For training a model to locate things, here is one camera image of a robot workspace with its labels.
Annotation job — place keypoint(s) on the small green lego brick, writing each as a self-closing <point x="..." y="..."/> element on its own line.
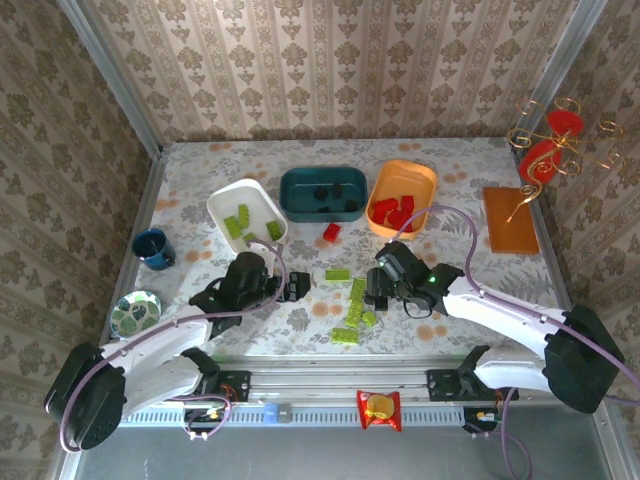
<point x="249" y="237"/>
<point x="369" y="318"/>

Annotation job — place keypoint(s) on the long red lego brick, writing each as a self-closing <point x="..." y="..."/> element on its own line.
<point x="385" y="204"/>

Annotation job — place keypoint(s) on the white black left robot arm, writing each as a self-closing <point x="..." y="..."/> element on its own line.
<point x="150" y="350"/>

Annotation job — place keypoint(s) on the long green lego brick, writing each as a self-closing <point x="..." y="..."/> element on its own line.
<point x="354" y="314"/>
<point x="358" y="288"/>
<point x="346" y="336"/>

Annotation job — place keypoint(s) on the floral patterned tablecloth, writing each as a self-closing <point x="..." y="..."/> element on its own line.
<point x="450" y="340"/>

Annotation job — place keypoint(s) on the white plastic container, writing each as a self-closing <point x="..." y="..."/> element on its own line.
<point x="260" y="205"/>

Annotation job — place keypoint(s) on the teal plastic container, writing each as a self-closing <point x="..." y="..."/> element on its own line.
<point x="300" y="200"/>

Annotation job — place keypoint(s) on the orange-brown rectangular board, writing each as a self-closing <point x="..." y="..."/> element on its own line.
<point x="505" y="235"/>

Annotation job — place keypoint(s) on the dark blue mug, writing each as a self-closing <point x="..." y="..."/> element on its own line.
<point x="150" y="245"/>

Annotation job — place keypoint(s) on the orange plastic container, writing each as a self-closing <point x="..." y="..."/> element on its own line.
<point x="420" y="185"/>

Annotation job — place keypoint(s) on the red snack packet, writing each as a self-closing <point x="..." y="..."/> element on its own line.
<point x="378" y="407"/>

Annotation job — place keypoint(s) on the green leaf pattern bowl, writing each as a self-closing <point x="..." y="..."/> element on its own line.
<point x="135" y="312"/>

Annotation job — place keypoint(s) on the small grey box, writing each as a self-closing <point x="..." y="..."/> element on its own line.
<point x="285" y="413"/>

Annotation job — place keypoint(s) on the small blue box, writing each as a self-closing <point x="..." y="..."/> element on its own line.
<point x="271" y="412"/>

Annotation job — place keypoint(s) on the large red candle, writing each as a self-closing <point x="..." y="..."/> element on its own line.
<point x="532" y="167"/>

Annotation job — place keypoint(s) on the grey metal panel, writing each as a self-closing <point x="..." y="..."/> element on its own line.
<point x="325" y="455"/>

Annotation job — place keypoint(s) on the small red candle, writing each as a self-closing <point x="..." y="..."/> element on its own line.
<point x="565" y="122"/>

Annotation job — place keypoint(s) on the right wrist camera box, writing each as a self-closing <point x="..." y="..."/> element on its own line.
<point x="395" y="262"/>

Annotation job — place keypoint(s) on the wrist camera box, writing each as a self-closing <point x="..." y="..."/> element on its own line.
<point x="271" y="261"/>
<point x="395" y="262"/>

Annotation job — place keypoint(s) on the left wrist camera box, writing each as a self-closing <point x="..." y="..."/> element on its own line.
<point x="271" y="261"/>

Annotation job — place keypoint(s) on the aluminium mounting rail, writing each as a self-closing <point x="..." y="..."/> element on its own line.
<point x="325" y="380"/>

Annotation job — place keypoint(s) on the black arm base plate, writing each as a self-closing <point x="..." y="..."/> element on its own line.
<point x="442" y="385"/>
<point x="235" y="385"/>

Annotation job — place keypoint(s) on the aluminium table side rail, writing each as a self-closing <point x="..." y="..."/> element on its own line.
<point x="147" y="200"/>
<point x="548" y="240"/>

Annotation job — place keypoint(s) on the aluminium frame post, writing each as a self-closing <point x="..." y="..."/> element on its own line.
<point x="552" y="75"/>
<point x="113" y="75"/>

